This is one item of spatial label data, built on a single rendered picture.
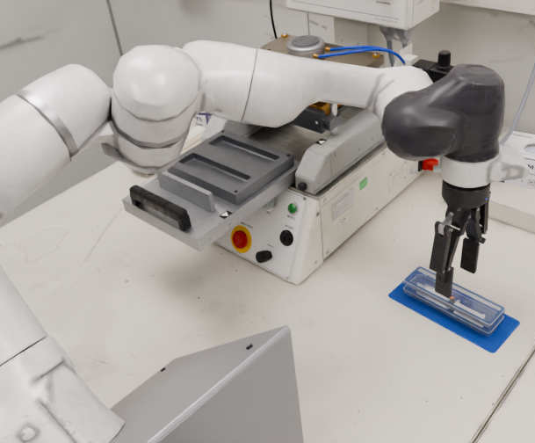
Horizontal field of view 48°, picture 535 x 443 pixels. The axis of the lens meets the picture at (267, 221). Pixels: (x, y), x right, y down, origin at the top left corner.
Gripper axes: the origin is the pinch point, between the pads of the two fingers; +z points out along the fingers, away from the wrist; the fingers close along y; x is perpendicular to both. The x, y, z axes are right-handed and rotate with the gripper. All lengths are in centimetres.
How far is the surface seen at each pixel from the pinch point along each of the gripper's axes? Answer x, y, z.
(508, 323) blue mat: 9.6, -3.1, 9.8
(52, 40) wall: -191, -19, 0
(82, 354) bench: -46, 55, 10
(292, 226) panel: -31.5, 10.2, -1.5
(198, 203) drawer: -39.3, 26.3, -13.1
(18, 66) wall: -190, -2, 4
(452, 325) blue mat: 2.3, 3.7, 9.8
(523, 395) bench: 19.2, 9.6, 9.9
